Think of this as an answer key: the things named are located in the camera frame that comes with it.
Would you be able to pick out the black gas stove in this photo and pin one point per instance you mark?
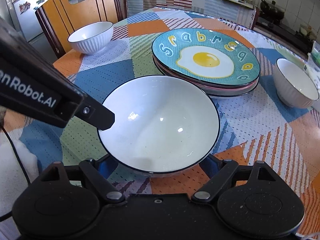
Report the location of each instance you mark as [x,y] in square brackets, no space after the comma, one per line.
[285,33]

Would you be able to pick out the pink rabbit plate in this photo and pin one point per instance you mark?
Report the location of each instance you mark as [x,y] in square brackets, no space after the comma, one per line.
[156,62]

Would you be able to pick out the black cutting board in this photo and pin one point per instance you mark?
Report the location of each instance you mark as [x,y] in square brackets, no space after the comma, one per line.
[241,3]

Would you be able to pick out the white bowl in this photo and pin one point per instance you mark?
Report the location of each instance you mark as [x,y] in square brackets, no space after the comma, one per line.
[91,39]
[293,86]
[162,125]

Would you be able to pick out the black wok on stove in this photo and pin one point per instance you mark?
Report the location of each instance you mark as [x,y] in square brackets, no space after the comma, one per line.
[270,11]

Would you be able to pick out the patchwork counter cloth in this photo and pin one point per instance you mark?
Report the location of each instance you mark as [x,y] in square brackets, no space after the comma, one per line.
[222,9]

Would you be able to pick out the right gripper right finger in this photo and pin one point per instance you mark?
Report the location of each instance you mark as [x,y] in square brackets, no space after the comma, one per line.
[220,173]

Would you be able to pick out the wooden chair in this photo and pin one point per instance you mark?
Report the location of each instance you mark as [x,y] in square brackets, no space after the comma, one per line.
[60,18]

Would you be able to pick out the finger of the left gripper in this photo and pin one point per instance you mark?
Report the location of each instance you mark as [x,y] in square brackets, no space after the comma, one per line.
[94,113]

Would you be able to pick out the white sun plate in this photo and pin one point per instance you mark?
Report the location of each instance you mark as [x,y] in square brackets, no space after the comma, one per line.
[213,91]

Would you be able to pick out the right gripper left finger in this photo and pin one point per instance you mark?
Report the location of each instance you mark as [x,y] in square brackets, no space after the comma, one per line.
[95,174]

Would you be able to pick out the white tissue pack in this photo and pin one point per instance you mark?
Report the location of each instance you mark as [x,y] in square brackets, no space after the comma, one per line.
[312,67]

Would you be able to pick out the teal egg plate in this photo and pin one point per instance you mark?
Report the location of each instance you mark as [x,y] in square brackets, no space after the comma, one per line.
[207,55]

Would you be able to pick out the white refrigerator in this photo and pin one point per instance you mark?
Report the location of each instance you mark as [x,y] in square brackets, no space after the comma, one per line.
[27,12]

